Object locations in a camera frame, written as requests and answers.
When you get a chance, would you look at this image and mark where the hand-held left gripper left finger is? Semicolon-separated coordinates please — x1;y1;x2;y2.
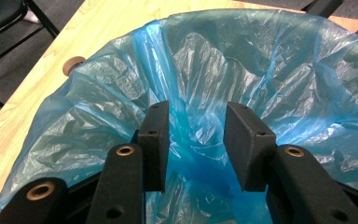
85;100;171;224

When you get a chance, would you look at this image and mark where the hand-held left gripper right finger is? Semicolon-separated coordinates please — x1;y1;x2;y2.
223;101;358;224

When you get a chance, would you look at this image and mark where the blue plastic garbage bag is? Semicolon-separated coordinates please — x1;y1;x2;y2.
0;8;358;224

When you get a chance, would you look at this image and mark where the black folding chair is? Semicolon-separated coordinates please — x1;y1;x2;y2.
0;0;61;108

